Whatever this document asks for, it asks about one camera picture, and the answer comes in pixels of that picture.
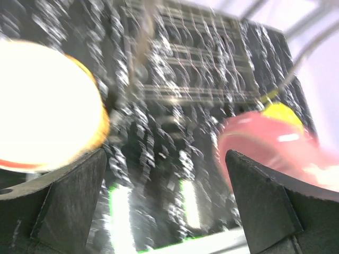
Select black marble pattern mat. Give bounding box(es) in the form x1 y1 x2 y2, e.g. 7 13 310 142
0 0 318 252

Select pink dotted plate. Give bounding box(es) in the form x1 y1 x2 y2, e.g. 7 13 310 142
215 111 338 192

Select stack of plates underneath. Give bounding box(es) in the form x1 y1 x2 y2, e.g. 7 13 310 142
1 55 110 173

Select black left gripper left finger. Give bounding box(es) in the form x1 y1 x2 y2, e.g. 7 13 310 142
1 149 106 253

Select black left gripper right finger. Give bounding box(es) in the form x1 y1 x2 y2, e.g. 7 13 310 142
225 150 338 253

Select yellow-green dotted plate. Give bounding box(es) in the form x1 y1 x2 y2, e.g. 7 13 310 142
261 102 304 132

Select stainless steel dish rack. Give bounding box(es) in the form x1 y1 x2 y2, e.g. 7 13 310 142
116 0 339 106

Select cream plate with drawing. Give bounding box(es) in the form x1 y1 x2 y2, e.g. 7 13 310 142
1 40 109 173

